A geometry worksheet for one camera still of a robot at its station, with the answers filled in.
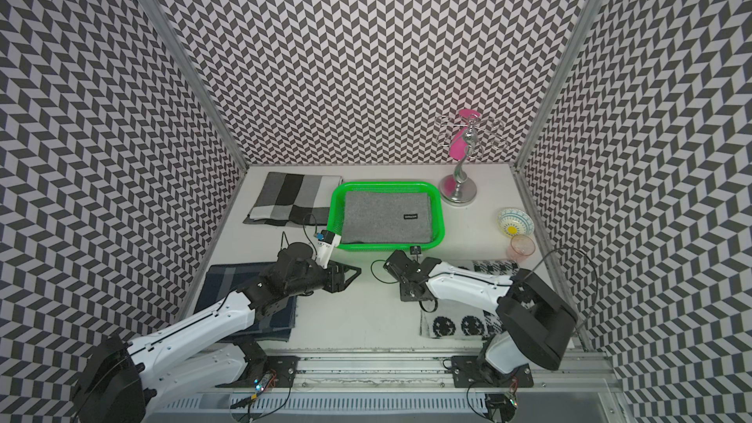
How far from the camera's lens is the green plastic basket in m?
0.93

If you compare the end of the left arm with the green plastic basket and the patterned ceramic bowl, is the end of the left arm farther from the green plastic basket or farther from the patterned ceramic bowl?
the patterned ceramic bowl

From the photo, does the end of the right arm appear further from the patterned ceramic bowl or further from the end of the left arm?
the patterned ceramic bowl

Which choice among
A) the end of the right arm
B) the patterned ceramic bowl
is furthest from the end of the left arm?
the patterned ceramic bowl
